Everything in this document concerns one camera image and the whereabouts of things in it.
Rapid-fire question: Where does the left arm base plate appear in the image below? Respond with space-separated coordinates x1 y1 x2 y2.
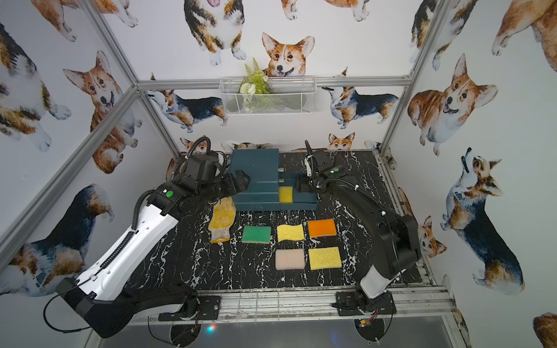
158 295 221 322

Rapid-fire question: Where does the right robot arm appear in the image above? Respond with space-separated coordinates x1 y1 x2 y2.
296 141 422 313

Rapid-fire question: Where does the bright yellow sponge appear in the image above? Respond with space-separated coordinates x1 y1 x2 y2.
279 186 294 204

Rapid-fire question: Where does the white wire wall basket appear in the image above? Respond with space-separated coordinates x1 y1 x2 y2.
219 77 317 115

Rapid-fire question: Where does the artificial fern with flower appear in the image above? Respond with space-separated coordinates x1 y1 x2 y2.
239 59 270 113

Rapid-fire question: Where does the teal bottom drawer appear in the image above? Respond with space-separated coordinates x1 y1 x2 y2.
279 188 318 211

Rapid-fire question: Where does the yellow work glove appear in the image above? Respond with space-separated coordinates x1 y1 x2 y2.
208 197 236 244

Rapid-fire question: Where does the green beige sponge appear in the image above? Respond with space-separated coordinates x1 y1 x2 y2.
242 226 271 244

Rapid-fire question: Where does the pale pink sponge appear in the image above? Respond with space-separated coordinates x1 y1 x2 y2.
275 249 305 271

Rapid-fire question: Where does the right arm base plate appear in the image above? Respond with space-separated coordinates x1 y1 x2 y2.
332 291 397 316

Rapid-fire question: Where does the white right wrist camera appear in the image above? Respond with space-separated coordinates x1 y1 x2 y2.
304 157 313 178

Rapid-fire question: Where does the teal drawer cabinet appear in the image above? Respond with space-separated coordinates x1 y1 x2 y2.
230 149 281 212

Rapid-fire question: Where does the yellow green sponge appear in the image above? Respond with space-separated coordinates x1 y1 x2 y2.
277 224 305 242

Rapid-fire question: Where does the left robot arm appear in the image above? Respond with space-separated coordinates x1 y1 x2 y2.
57 149 251 339

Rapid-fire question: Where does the orange sponge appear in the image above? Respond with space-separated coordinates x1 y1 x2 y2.
308 219 337 239

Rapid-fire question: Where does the teal drawer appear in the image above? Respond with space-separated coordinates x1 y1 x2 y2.
278 172 310 190
279 188 318 211

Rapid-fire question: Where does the plain yellow rectangular sponge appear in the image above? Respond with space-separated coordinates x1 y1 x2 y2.
308 246 342 271

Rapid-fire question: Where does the aluminium front rail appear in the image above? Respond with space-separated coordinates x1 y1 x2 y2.
93 286 455 327

